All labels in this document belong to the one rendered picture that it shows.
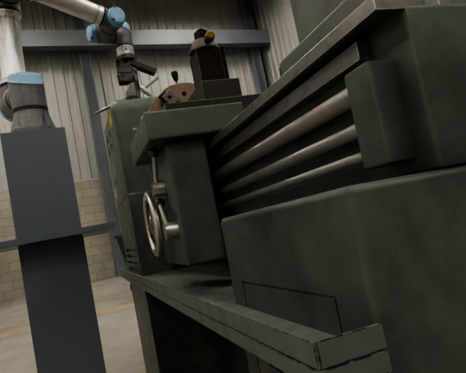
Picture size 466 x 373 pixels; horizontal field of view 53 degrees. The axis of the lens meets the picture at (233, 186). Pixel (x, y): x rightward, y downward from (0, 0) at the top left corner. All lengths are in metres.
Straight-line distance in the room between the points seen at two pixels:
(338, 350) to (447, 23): 0.33
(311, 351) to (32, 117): 1.46
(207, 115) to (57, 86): 11.57
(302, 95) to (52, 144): 1.17
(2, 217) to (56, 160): 10.10
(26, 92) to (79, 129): 10.47
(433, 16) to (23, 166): 1.38
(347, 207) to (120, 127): 1.57
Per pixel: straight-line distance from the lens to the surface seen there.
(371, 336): 0.42
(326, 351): 0.41
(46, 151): 1.67
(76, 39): 12.30
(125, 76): 2.14
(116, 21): 2.03
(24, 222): 1.65
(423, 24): 0.51
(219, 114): 1.01
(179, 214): 0.99
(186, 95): 1.84
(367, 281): 0.42
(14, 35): 2.02
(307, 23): 0.79
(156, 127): 0.97
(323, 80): 0.59
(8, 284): 11.69
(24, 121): 1.74
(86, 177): 12.00
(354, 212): 0.42
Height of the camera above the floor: 0.67
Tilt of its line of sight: 5 degrees up
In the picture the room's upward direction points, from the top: 11 degrees counter-clockwise
